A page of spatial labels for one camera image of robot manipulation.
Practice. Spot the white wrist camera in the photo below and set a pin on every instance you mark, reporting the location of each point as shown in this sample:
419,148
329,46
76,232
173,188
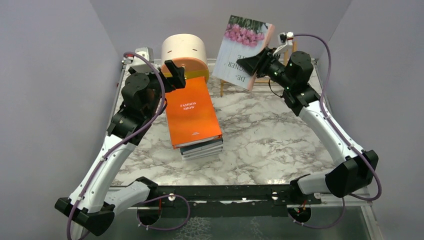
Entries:
141,66
285,41

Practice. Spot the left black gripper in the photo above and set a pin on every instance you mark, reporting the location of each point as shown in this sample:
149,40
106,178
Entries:
177,74

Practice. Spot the bottom stacked books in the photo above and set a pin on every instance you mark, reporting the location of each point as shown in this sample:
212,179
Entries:
212,151

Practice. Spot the cream and orange bread box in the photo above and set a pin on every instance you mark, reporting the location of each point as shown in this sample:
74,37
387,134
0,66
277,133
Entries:
187,51

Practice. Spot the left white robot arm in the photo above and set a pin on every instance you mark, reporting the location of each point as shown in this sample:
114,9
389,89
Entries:
91,208

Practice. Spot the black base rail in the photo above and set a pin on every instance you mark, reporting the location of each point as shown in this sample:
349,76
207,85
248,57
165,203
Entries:
223,201

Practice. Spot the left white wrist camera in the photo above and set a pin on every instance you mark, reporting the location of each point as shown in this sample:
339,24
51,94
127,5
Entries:
141,66

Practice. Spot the wooden book rack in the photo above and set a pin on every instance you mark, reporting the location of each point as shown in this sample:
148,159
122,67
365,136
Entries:
285,60

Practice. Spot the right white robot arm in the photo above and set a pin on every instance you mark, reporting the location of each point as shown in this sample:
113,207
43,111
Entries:
354,166

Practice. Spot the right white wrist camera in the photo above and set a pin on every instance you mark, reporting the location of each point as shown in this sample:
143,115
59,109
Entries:
285,41

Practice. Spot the orange fashion show book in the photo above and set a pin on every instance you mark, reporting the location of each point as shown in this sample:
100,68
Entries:
190,114

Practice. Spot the dark teal book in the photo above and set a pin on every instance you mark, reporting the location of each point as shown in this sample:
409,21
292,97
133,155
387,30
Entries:
200,146

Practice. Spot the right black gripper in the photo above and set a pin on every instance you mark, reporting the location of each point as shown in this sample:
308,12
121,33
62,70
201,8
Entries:
259,62

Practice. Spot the pink flower cover book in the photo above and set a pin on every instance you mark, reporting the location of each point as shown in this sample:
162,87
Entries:
243,37

